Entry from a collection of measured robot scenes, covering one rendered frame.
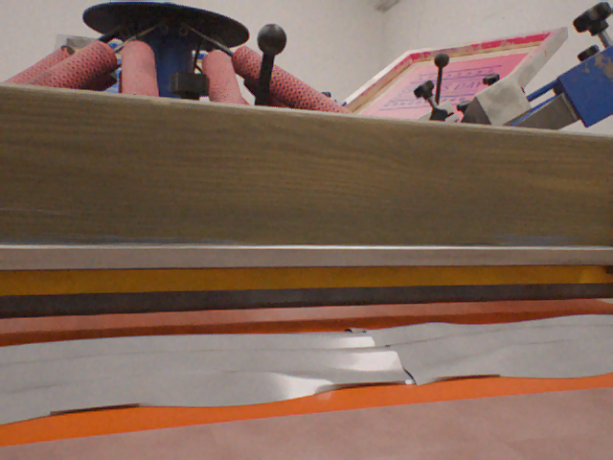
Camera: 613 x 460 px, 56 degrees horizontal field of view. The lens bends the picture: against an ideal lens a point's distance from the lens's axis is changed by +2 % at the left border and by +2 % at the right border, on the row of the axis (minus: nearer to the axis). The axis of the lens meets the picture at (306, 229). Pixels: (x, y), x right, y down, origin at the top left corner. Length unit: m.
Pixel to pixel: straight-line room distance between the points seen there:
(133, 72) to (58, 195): 0.63
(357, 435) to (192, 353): 0.07
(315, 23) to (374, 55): 0.56
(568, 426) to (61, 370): 0.16
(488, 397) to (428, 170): 0.14
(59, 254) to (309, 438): 0.13
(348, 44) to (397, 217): 4.62
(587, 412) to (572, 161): 0.18
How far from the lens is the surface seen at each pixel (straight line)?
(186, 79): 0.57
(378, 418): 0.18
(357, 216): 0.29
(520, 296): 0.36
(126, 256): 0.25
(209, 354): 0.21
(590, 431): 0.20
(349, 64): 4.87
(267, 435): 0.17
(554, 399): 0.22
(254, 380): 0.19
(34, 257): 0.25
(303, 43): 4.77
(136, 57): 0.92
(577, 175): 0.36
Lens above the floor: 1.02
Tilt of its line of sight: 4 degrees down
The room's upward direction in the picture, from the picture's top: 2 degrees clockwise
